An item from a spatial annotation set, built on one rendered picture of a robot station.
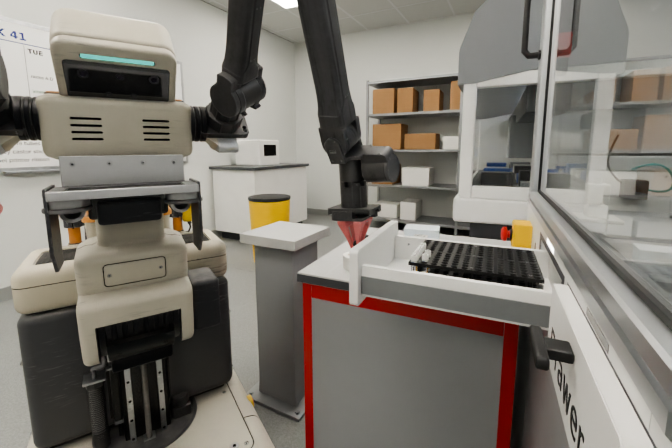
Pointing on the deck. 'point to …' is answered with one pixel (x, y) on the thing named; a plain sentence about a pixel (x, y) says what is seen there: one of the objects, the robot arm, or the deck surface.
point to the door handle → (528, 23)
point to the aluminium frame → (604, 276)
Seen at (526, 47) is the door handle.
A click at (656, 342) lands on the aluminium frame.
